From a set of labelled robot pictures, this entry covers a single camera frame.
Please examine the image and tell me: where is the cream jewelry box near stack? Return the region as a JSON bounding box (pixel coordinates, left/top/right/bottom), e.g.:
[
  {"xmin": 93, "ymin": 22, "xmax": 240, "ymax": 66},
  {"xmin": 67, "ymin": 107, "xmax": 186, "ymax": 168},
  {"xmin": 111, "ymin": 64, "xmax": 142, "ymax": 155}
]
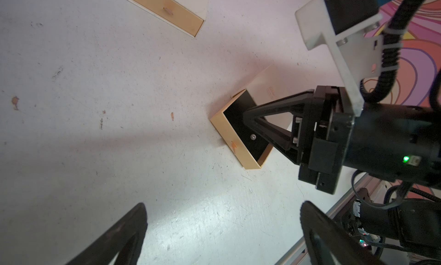
[{"xmin": 128, "ymin": 0, "xmax": 209, "ymax": 38}]

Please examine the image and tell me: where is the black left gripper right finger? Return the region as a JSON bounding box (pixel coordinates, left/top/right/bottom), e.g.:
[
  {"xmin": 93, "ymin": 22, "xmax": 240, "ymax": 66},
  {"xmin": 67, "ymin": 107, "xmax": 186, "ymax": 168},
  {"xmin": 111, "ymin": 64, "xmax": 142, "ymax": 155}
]
[{"xmin": 300, "ymin": 201, "xmax": 382, "ymax": 265}]

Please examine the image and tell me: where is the cream drawer jewelry box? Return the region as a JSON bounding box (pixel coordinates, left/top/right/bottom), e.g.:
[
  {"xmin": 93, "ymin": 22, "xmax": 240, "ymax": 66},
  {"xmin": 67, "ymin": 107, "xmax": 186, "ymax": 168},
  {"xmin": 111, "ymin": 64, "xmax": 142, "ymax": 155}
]
[{"xmin": 210, "ymin": 64, "xmax": 292, "ymax": 170}]

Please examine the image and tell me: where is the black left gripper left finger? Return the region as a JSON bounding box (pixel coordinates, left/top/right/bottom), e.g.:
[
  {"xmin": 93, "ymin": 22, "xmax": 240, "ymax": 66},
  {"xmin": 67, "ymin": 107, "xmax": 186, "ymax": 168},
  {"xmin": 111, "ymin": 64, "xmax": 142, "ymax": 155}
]
[{"xmin": 68, "ymin": 203, "xmax": 148, "ymax": 265}]

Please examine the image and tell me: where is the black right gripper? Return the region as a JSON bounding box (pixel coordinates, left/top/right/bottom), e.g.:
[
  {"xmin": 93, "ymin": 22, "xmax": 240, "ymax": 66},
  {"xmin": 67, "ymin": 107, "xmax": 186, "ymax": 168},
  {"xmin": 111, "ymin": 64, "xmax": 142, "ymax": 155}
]
[{"xmin": 243, "ymin": 86, "xmax": 356, "ymax": 195}]

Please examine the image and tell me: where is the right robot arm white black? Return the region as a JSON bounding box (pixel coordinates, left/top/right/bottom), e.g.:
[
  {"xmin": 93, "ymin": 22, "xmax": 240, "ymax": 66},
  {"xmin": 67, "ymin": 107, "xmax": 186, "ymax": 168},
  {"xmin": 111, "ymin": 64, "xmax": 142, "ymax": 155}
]
[{"xmin": 243, "ymin": 86, "xmax": 441, "ymax": 259}]

